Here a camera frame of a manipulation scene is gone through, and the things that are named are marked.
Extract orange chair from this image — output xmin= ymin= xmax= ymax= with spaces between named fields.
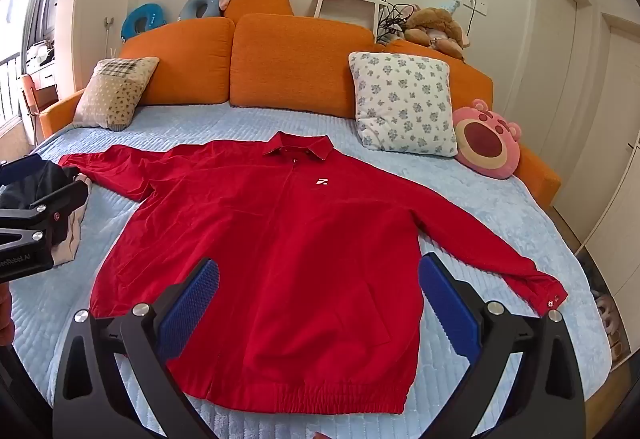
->
xmin=19 ymin=73 xmax=57 ymax=146

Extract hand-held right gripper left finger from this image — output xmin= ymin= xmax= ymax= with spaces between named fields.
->
xmin=52 ymin=258 xmax=221 ymax=439

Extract brown teddy bear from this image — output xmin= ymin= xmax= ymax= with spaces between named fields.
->
xmin=403 ymin=7 xmax=472 ymax=60

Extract pink bear plush cushion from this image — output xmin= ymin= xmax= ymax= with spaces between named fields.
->
xmin=452 ymin=98 xmax=524 ymax=181

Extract light blue quilted blanket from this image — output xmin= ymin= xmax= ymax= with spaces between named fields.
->
xmin=10 ymin=104 xmax=613 ymax=439

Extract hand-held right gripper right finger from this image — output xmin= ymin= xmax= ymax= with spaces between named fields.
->
xmin=417 ymin=251 xmax=587 ymax=439

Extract beige garment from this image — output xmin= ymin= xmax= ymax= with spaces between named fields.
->
xmin=49 ymin=173 xmax=92 ymax=268

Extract beige plaid pillow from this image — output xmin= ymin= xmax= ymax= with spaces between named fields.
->
xmin=72 ymin=56 xmax=161 ymax=132

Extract orange sofa headboard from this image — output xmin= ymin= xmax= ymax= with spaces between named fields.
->
xmin=39 ymin=89 xmax=562 ymax=210

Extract cream interior door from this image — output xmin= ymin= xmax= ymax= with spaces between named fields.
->
xmin=519 ymin=0 xmax=592 ymax=140
xmin=554 ymin=11 xmax=640 ymax=251

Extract white shelf stand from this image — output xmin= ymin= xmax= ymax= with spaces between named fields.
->
xmin=312 ymin=0 xmax=387 ymax=38

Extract black garment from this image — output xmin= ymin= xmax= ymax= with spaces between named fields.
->
xmin=0 ymin=161 xmax=77 ymax=246

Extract red jacket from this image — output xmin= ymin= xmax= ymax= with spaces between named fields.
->
xmin=59 ymin=131 xmax=570 ymax=416

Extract grey neck pillow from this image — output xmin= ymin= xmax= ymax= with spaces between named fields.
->
xmin=178 ymin=0 xmax=224 ymax=22

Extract plush slippers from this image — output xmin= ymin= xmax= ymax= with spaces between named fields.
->
xmin=592 ymin=291 xmax=627 ymax=361

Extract white floral pillow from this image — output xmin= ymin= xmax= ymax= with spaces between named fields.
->
xmin=348 ymin=51 xmax=459 ymax=158

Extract black cables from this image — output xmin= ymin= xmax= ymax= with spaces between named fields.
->
xmin=375 ymin=0 xmax=417 ymax=44

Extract blue neck pillow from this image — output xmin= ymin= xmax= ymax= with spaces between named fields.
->
xmin=121 ymin=2 xmax=167 ymax=40

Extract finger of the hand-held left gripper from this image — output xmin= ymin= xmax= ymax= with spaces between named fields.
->
xmin=0 ymin=153 xmax=46 ymax=186
xmin=0 ymin=181 xmax=92 ymax=241

